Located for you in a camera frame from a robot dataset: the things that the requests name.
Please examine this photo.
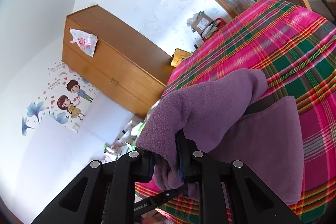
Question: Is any purple fleece garment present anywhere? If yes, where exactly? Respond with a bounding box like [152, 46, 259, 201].
[136, 69, 304, 205]

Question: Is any glass top side table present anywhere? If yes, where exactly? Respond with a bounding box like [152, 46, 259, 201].
[101, 100, 160, 164]

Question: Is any wooden wardrobe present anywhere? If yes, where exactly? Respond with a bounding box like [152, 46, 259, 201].
[62, 5, 174, 118]

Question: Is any yellow box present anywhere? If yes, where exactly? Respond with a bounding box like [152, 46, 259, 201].
[170, 48, 193, 68]

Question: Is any white red plastic bag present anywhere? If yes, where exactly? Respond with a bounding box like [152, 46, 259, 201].
[70, 28, 98, 57]

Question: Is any pink plaid tablecloth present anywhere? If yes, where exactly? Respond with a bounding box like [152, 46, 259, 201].
[135, 0, 336, 224]

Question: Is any red basket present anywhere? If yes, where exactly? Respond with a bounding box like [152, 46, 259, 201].
[201, 18, 226, 41]

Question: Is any cartoon wall sticker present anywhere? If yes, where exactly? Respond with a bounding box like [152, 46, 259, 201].
[22, 61, 99, 136]

